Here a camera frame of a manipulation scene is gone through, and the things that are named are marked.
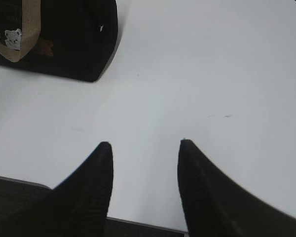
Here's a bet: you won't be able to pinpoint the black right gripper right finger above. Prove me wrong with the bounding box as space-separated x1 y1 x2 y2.
177 139 296 237

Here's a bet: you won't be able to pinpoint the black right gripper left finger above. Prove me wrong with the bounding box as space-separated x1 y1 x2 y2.
33 142 113 237

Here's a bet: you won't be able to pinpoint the black canvas bag tan straps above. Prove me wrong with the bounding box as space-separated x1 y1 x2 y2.
0 0 121 83

